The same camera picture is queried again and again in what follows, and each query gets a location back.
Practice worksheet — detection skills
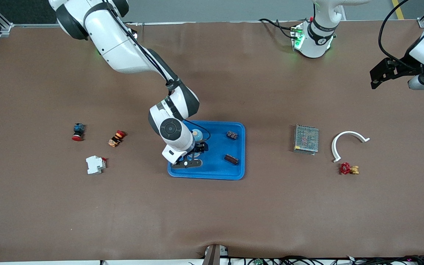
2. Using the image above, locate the blue plastic tray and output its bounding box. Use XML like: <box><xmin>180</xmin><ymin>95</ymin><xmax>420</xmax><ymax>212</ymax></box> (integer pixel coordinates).
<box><xmin>167</xmin><ymin>120</ymin><xmax>246</xmax><ymax>180</ymax></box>

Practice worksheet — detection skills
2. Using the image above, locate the brown table cover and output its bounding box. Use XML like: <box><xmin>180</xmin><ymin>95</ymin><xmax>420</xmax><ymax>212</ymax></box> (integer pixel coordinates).
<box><xmin>0</xmin><ymin>20</ymin><xmax>424</xmax><ymax>262</ymax></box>

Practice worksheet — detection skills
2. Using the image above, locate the white curved plastic clip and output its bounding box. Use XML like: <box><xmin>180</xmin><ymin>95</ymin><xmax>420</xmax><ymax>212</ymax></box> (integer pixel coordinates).
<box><xmin>331</xmin><ymin>131</ymin><xmax>370</xmax><ymax>163</ymax></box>

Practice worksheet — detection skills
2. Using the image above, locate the white circuit breaker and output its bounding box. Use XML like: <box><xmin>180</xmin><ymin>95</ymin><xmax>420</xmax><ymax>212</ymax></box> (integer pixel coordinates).
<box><xmin>86</xmin><ymin>155</ymin><xmax>107</xmax><ymax>175</ymax></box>

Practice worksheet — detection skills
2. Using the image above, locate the red push button blue body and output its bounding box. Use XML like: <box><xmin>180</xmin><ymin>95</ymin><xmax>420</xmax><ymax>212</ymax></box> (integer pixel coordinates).
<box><xmin>72</xmin><ymin>123</ymin><xmax>86</xmax><ymax>142</ymax></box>

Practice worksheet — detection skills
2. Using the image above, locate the metal mesh power supply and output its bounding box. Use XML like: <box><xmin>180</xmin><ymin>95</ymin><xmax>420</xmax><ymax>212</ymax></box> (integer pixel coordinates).
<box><xmin>293</xmin><ymin>124</ymin><xmax>320</xmax><ymax>155</ymax></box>

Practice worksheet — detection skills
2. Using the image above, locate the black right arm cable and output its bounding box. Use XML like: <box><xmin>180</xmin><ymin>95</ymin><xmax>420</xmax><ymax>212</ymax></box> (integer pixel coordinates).
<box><xmin>113</xmin><ymin>7</ymin><xmax>211</xmax><ymax>142</ymax></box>

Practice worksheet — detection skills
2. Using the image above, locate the orange red emergency switch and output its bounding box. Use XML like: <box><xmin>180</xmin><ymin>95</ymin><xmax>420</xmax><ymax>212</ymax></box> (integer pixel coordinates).
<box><xmin>108</xmin><ymin>130</ymin><xmax>126</xmax><ymax>148</ymax></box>

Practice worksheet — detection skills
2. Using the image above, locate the red handle brass valve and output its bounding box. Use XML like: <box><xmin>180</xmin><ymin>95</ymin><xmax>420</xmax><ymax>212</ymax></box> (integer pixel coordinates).
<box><xmin>340</xmin><ymin>162</ymin><xmax>360</xmax><ymax>175</ymax></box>

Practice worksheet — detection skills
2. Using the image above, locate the grey camera stand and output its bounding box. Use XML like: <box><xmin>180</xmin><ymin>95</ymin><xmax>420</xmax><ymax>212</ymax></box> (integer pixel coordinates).
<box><xmin>203</xmin><ymin>244</ymin><xmax>229</xmax><ymax>265</ymax></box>

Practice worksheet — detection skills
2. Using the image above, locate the black left arm base cable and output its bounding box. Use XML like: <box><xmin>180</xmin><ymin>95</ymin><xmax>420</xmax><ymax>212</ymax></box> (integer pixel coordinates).
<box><xmin>258</xmin><ymin>18</ymin><xmax>301</xmax><ymax>40</ymax></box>

